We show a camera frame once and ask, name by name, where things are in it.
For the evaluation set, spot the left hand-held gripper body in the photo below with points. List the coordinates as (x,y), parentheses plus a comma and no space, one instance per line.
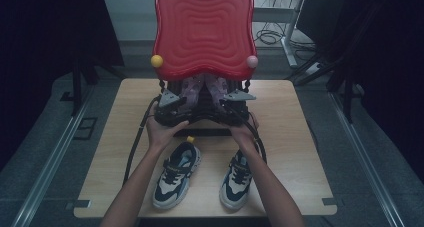
(168,112)

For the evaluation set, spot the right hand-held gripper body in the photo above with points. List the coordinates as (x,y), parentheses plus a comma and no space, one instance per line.
(238,108)

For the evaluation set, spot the red and black shoe rack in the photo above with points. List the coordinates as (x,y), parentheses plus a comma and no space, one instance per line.
(203,37)

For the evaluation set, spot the navy and white sneaker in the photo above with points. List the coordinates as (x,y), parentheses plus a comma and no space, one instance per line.
(173,187)
(235,190)

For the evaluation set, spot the person's left hand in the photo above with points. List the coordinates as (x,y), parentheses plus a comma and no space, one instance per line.
(163,133)

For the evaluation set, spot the person's right hand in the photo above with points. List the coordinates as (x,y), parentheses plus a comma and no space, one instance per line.
(243,133)

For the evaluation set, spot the white power strip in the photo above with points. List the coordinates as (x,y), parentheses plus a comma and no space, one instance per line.
(314,68)

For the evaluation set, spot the black tripod stand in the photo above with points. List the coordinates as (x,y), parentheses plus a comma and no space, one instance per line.
(346,70)
(77,87)

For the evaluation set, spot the dark curtain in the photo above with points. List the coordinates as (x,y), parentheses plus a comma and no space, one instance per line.
(50,30)
(390,53)

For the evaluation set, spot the white desk leg frame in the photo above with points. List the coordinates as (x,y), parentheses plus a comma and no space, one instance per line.
(290,30)

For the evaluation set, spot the metal floor rail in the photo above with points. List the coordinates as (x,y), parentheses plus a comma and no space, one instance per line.
(366,167)
(50,163)

